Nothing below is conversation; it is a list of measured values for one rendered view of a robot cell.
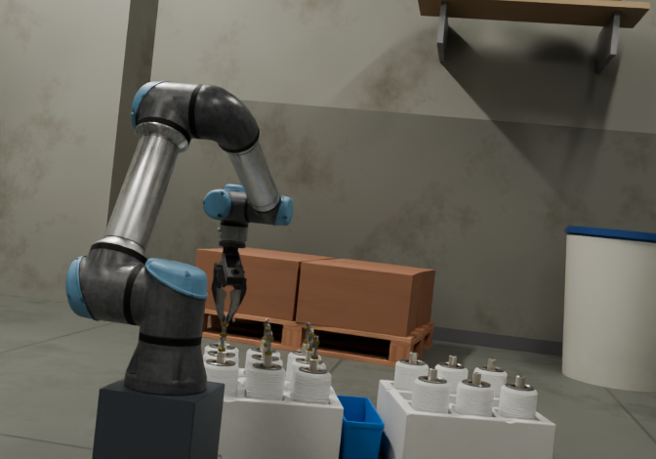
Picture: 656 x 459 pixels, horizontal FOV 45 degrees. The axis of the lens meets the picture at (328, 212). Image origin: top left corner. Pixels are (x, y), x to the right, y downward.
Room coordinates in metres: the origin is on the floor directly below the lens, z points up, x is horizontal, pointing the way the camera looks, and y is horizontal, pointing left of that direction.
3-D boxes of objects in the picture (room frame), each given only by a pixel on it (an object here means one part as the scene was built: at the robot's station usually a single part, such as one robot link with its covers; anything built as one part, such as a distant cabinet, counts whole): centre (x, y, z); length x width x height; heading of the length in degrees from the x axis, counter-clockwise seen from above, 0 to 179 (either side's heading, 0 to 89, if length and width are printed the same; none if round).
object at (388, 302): (4.11, 0.01, 0.21); 1.21 x 0.87 x 0.42; 80
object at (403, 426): (2.20, -0.42, 0.09); 0.39 x 0.39 x 0.18; 7
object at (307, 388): (2.03, 0.00, 0.16); 0.10 x 0.10 x 0.18
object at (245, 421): (2.14, 0.13, 0.09); 0.39 x 0.39 x 0.18; 7
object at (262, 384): (2.02, 0.11, 0.16); 0.10 x 0.10 x 0.18
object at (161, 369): (1.49, 0.27, 0.35); 0.15 x 0.15 x 0.10
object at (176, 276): (1.49, 0.28, 0.47); 0.13 x 0.12 x 0.14; 76
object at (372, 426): (2.23, -0.14, 0.06); 0.30 x 0.11 x 0.12; 6
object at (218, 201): (2.03, 0.25, 0.65); 0.11 x 0.11 x 0.08; 76
